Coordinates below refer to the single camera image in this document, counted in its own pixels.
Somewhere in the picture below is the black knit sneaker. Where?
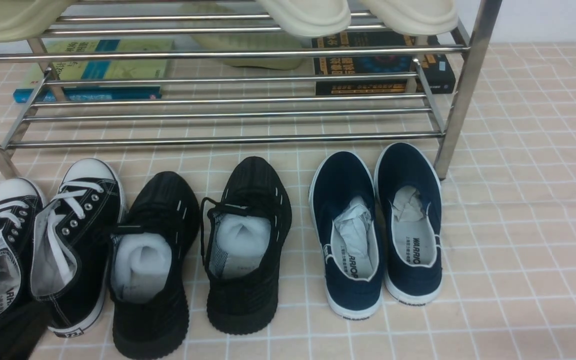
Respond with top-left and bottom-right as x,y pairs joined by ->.
199,156 -> 292,335
109,171 -> 201,360

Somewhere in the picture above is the pale green slipper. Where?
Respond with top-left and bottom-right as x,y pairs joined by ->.
0,0 -> 76,43
179,2 -> 305,71

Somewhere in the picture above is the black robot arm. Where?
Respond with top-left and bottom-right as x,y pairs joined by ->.
0,301 -> 50,360

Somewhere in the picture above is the stainless steel shoe rack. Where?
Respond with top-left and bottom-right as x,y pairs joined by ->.
0,0 -> 502,180

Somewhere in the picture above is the navy slip-on shoe left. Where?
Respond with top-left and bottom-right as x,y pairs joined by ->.
308,151 -> 386,321

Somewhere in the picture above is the navy slip-on shoe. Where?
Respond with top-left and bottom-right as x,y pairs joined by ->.
374,142 -> 443,306
308,151 -> 386,321

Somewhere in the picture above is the navy slip-on shoe right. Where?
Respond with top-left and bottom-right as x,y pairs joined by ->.
374,142 -> 443,306

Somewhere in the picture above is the black and orange book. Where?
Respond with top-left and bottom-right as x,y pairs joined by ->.
311,30 -> 457,96

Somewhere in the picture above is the cream slipper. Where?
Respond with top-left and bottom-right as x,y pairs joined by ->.
361,0 -> 459,36
256,0 -> 352,39

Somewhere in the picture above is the cream slipper far right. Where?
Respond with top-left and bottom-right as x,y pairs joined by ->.
361,0 -> 459,36

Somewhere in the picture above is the black canvas sneaker white toe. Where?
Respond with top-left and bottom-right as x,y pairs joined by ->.
29,158 -> 126,338

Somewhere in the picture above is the green and teal book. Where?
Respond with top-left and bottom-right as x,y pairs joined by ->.
13,38 -> 174,104

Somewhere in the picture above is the black canvas sneaker far left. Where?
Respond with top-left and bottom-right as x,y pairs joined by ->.
0,177 -> 45,331

